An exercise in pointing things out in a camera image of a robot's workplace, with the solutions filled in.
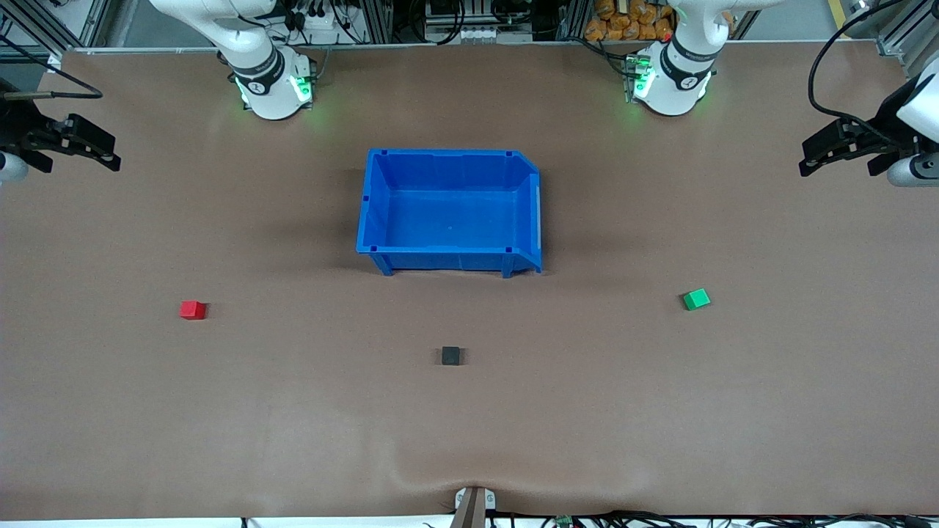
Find orange snack packets pile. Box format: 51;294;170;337
585;0;674;43

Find white power strip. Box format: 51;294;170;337
290;0;353;34

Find blue plastic storage bin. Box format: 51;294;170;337
356;148;544;279

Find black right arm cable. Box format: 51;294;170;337
0;33;103;100

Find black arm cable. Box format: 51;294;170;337
0;33;103;100
807;0;907;144

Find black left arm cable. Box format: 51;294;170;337
807;0;907;144

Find aluminium frame profile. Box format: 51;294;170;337
877;11;939;78

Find aluminium frame strut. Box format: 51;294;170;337
0;0;118;48

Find metal table edge rail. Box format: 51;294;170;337
62;40;892;56

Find grey metal clamp bracket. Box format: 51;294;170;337
453;485;497;514

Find brown camera mount pole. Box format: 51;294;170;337
449;488;489;528

